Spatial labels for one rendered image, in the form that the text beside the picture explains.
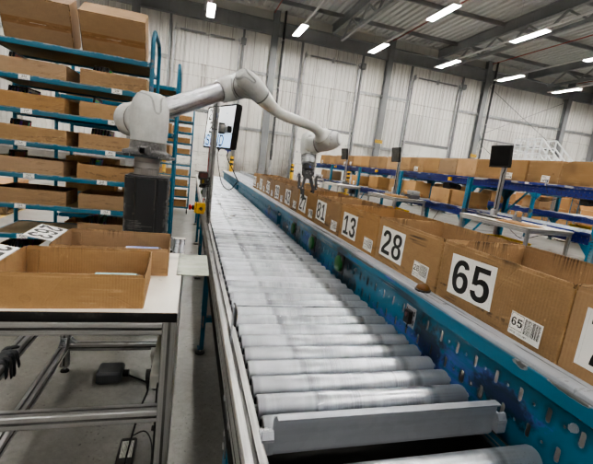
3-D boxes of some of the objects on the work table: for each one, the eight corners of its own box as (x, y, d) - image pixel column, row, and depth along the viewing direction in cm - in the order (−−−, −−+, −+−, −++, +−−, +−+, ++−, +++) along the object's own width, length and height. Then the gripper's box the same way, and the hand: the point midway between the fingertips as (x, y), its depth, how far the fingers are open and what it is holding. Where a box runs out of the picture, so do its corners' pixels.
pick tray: (25, 274, 123) (25, 244, 121) (151, 277, 135) (152, 250, 133) (-18, 308, 97) (-19, 271, 95) (144, 308, 108) (145, 275, 106)
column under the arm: (109, 249, 163) (111, 172, 158) (120, 237, 188) (122, 169, 182) (172, 252, 170) (177, 179, 165) (175, 239, 195) (179, 176, 189)
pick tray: (70, 251, 153) (70, 227, 152) (169, 256, 165) (171, 233, 163) (47, 272, 127) (47, 244, 125) (168, 276, 139) (169, 249, 137)
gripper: (319, 168, 248) (319, 203, 244) (292, 165, 243) (291, 200, 239) (323, 164, 241) (322, 200, 237) (296, 160, 236) (295, 197, 232)
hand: (307, 195), depth 238 cm, fingers open, 5 cm apart
